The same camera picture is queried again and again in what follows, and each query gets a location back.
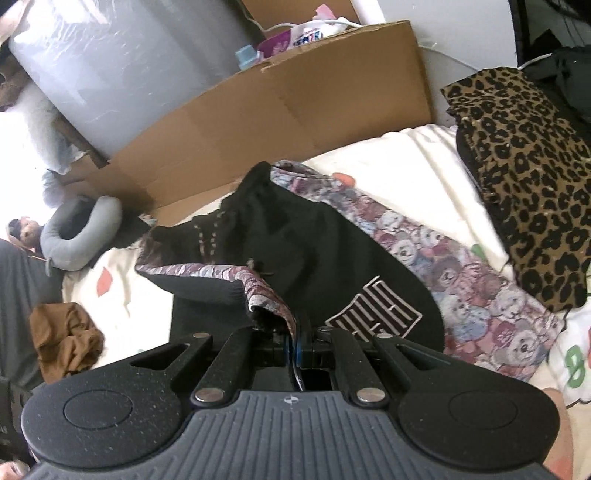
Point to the tall cardboard panel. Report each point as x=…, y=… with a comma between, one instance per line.
x=295, y=9

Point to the bubble wrap roll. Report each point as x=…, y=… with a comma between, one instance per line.
x=138, y=69

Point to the white pillow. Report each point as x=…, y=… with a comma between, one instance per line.
x=46, y=124

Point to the leopard print garment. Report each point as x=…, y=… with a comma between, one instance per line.
x=531, y=184

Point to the purple and white refill bag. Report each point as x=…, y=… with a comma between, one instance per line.
x=314, y=32

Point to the cream bear-print blanket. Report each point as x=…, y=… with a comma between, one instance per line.
x=415, y=175

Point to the pink refill pack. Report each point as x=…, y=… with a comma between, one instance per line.
x=323, y=10

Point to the brown garment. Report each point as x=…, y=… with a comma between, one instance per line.
x=64, y=341

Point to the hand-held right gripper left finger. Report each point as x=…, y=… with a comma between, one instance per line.
x=221, y=364

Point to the grey neck pillow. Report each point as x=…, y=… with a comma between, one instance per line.
x=78, y=230

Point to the dark brown cloth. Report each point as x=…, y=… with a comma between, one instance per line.
x=11, y=83

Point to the black pants with patterned stripes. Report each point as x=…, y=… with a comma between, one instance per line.
x=295, y=249

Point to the plush doll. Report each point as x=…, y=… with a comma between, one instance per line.
x=25, y=233

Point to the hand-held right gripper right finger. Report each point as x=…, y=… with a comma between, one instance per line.
x=355, y=369

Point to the dark grey pillow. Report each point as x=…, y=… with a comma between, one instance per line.
x=23, y=300

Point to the low folded cardboard sheet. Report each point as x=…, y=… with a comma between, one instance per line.
x=277, y=115

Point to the black cloth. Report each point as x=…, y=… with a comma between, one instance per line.
x=129, y=233

